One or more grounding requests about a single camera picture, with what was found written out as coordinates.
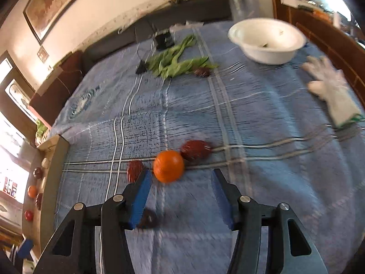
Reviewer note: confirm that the dark red date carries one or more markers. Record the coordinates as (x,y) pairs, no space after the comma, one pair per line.
(203,71)

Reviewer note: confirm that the wooden headboard panel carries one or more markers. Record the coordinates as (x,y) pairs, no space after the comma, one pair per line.
(322,34)

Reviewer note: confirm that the white glove green cuff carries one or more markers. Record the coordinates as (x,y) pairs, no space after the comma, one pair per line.
(333,91)

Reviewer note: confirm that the black electronic device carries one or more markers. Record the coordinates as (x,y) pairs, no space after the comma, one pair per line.
(164,40)

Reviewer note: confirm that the brown wooden armrest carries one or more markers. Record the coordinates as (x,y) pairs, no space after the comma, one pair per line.
(57,85)

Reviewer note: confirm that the small red date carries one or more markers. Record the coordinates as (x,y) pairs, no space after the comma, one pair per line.
(134,170)

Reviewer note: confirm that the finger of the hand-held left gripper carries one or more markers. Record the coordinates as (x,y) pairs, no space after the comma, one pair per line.
(24,247)

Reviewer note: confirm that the medium orange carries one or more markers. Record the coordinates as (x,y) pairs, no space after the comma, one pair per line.
(168,166)

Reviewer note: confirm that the white bowl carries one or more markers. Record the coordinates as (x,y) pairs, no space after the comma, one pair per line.
(266,41)

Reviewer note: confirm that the dark sofa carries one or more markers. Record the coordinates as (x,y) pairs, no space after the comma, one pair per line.
(114,42)

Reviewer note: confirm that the framed wall picture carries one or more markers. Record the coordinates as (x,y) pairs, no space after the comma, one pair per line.
(54,0)

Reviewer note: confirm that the dark purple plum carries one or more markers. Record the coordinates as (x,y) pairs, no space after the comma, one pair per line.
(148,219)

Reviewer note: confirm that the glossy red date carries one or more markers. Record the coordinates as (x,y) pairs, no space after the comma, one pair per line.
(39,200)

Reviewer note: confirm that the clear glass jar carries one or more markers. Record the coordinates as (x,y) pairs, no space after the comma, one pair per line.
(243,2)

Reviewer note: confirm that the large wrinkled red date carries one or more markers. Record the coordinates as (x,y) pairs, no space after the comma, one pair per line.
(196,149)

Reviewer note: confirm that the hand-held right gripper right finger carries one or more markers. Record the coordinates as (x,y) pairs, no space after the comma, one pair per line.
(221,197)

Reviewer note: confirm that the white flat box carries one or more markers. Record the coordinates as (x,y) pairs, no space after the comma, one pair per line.
(293,1)

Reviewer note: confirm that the red tomato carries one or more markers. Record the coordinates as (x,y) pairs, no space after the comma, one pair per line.
(28,215)

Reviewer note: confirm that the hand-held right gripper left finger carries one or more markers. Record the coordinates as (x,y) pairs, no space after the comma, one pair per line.
(141,202)

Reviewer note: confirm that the green leafy vegetable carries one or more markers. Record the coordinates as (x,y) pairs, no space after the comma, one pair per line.
(176,60)

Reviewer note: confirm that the wall socket plate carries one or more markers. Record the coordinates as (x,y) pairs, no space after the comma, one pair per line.
(42,54)

